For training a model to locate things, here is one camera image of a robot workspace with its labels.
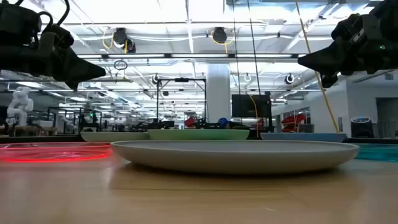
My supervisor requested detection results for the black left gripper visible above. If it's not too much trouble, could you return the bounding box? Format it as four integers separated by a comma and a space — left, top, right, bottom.
0, 3, 107, 91

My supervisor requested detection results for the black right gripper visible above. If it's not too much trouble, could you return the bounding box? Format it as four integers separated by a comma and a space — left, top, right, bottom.
297, 0, 398, 89

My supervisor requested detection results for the small blue plastic plate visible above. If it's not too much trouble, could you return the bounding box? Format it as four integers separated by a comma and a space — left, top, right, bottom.
260, 132, 348, 143

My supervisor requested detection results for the small pale green plate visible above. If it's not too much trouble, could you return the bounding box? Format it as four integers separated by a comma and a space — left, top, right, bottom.
80, 131, 151, 143

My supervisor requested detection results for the red translucent plastic plate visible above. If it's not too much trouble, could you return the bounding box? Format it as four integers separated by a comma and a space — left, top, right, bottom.
0, 142, 112, 164

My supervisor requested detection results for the teal translucent plastic plate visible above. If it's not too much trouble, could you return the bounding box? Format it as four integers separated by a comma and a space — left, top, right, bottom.
354, 142, 398, 163

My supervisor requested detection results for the large grey plastic plate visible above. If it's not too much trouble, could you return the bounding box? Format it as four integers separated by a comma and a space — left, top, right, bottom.
110, 139, 360, 175

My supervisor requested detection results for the large green plastic plate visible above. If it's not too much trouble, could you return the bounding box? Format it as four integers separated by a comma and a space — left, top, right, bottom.
147, 129, 251, 141

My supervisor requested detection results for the red curved shell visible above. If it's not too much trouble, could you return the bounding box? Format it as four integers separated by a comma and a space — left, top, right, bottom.
280, 113, 307, 133

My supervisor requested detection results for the black cylindrical bin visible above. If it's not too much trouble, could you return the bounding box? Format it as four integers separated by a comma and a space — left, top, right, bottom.
350, 116, 375, 139

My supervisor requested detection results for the grey door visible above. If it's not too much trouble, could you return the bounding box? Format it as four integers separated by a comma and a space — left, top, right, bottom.
375, 96, 398, 139

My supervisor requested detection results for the black monitor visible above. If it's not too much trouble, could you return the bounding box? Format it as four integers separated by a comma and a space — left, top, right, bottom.
231, 93, 272, 119

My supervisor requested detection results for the white building column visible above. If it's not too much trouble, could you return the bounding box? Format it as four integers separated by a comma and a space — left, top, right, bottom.
206, 63, 232, 124

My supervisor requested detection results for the person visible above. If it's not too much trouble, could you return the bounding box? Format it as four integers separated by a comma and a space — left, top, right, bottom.
217, 117, 249, 130

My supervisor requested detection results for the yellow hanging cable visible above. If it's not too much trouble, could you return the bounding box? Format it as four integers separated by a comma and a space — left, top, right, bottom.
294, 0, 340, 134

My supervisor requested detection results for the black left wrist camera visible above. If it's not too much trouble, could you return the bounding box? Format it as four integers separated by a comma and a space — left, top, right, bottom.
39, 24, 75, 50

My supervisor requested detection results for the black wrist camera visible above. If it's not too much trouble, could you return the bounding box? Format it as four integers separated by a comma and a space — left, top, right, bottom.
39, 24, 75, 50
331, 14, 363, 41

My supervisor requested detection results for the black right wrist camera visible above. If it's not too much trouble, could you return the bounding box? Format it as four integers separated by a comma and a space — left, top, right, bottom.
331, 14, 363, 41

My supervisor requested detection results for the black aluminium table frame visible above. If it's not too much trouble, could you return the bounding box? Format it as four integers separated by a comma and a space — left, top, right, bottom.
0, 134, 398, 145

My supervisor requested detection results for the thin black hanging cable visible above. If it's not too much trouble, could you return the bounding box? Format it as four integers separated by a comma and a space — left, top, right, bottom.
232, 0, 243, 95

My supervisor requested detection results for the black metal rig frame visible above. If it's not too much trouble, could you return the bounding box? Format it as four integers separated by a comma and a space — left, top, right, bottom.
155, 77, 207, 124

